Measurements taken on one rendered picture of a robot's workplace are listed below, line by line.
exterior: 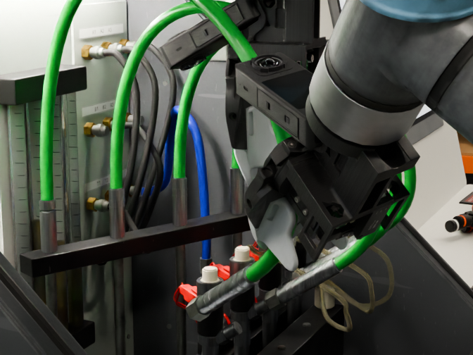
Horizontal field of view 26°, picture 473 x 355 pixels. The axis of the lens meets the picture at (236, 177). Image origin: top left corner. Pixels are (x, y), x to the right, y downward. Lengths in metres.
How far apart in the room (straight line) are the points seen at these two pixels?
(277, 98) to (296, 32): 0.22
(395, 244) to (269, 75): 0.57
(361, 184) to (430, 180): 1.11
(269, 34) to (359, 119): 0.33
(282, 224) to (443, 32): 0.27
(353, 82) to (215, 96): 0.74
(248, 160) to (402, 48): 0.41
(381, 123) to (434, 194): 1.17
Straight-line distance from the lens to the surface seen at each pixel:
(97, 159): 1.37
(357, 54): 0.63
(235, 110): 0.96
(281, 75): 0.78
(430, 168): 1.82
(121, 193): 1.19
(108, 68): 1.38
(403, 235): 1.31
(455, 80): 0.59
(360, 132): 0.67
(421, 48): 0.60
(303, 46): 0.94
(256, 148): 0.99
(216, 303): 0.94
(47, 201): 1.14
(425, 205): 1.76
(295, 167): 0.74
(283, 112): 0.75
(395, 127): 0.67
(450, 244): 1.63
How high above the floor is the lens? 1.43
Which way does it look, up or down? 13 degrees down
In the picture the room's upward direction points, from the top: straight up
